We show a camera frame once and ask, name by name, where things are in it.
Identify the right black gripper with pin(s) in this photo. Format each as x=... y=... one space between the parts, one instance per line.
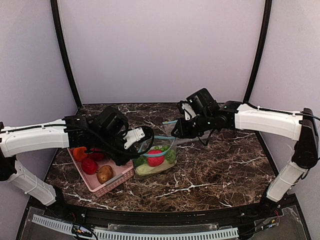
x=185 y=127

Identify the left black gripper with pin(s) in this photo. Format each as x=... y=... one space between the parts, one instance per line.
x=122 y=157

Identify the green toy bell pepper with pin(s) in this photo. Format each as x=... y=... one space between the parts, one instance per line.
x=170 y=155

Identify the clear zip bag blue zipper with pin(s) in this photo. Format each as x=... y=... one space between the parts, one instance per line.
x=159 y=141

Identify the pink perforated plastic basket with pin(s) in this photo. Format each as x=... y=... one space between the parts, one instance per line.
x=120 y=175

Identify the red toy tomato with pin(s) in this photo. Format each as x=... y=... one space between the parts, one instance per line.
x=155 y=161

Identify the green toy leafy vegetable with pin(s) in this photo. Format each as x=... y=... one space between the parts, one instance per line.
x=139 y=161

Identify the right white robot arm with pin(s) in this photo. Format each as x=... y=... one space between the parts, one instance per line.
x=202 y=113

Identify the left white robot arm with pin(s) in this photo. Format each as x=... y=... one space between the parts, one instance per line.
x=108 y=131

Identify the red toy fruit left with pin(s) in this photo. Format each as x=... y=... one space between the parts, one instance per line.
x=96 y=155

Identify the red toy fruit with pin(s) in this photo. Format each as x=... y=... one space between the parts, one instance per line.
x=89 y=166
x=96 y=155

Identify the brown toy potato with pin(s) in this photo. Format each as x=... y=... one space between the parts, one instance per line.
x=104 y=174

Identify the red toy fruit front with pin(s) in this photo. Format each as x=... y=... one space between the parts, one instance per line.
x=89 y=166

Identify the orange toy fruit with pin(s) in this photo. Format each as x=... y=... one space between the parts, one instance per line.
x=79 y=154

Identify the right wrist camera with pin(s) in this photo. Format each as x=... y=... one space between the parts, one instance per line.
x=185 y=109

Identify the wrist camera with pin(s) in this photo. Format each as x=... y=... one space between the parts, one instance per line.
x=135 y=135
x=185 y=109

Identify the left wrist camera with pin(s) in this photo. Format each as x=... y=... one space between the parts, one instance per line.
x=135 y=135

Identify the white slotted cable duct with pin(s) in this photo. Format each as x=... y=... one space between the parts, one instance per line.
x=127 y=232

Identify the black front rail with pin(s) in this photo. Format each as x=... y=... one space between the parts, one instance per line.
x=242 y=216

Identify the left black frame post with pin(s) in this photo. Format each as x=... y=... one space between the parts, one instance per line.
x=63 y=52

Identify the black frame post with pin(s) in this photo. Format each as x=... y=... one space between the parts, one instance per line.
x=63 y=52
x=259 y=50

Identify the right black frame post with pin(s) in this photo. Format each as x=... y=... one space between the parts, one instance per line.
x=259 y=50

